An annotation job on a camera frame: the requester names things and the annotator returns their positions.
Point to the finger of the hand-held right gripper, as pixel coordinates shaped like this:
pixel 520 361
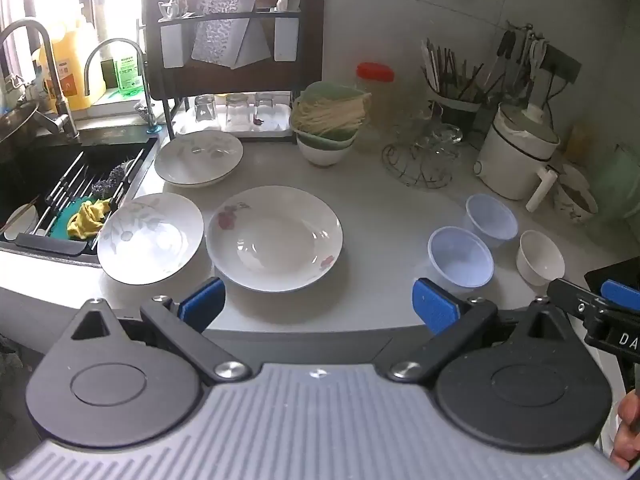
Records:
pixel 620 290

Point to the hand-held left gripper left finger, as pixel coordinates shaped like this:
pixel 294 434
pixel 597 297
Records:
pixel 202 304

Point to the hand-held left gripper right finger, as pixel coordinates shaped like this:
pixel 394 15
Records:
pixel 432 306

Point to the pale blue plastic bowl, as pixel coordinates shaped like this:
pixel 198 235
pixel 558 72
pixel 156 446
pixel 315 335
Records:
pixel 460 260
pixel 492 217

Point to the white plate with grey leaves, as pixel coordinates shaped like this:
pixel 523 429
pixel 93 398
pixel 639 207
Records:
pixel 150 240

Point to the small white ceramic bowl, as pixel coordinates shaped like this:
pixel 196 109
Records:
pixel 542 257

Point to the white plate with pink flowers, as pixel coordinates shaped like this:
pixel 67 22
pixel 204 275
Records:
pixel 300 220

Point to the white plate with grey flowers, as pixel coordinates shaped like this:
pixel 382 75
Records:
pixel 200 157

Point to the person's right hand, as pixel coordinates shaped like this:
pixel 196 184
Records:
pixel 631 430

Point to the black stove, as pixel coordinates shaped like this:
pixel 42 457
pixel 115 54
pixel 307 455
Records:
pixel 607 270

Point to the patterned ceramic bowl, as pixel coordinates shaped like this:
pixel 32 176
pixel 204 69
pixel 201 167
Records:
pixel 575 200

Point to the yellow cloth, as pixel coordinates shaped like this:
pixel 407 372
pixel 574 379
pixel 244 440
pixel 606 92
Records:
pixel 87 220

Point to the steel wool scrubber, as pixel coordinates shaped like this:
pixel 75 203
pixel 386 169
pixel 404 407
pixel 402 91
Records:
pixel 112 180

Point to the green cloth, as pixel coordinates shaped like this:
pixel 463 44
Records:
pixel 61 222

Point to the white electric cooking pot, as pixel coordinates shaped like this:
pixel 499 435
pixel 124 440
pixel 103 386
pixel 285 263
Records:
pixel 515 160

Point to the black sink drain rack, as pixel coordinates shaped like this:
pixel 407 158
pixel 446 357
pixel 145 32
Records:
pixel 45 247

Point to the clear glass goblet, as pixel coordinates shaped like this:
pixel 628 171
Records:
pixel 445 137

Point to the white bowl with brown foot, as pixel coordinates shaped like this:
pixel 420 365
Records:
pixel 320 155

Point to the black dish rack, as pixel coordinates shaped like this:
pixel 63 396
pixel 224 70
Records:
pixel 168 115

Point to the white bowl in sink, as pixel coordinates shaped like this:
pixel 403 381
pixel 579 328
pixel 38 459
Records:
pixel 22 220

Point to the green bowl of dry noodles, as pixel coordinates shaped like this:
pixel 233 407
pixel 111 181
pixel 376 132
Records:
pixel 330 112

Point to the clear jar with red lid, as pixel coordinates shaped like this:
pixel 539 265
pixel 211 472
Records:
pixel 375 92

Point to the small steel faucet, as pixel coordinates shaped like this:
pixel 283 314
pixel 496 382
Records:
pixel 142 80

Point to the bundle of chopsticks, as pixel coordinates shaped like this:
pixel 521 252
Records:
pixel 450 70

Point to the green soap bottle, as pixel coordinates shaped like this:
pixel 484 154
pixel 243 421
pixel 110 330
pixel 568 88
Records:
pixel 127 72

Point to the grey cutting board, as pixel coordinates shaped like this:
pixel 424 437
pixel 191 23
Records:
pixel 252 50

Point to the white rack holder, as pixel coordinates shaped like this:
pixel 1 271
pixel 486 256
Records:
pixel 285 37
pixel 172 45

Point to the hanging kitchen scissors and utensils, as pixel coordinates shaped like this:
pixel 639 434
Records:
pixel 520 47

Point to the steel pot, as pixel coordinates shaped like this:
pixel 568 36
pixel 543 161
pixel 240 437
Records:
pixel 17 117

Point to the yellow detergent bottle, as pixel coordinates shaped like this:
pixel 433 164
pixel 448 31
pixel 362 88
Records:
pixel 70 67

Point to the patterned cutting board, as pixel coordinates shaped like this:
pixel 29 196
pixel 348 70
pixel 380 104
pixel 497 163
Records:
pixel 217 20

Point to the tall steel faucet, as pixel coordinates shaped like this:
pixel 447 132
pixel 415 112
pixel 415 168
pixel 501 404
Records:
pixel 50 60

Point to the brown wooden cutting board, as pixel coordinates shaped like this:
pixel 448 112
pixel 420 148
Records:
pixel 310 25

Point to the black wall power strip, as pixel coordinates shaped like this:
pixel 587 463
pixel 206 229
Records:
pixel 562 65

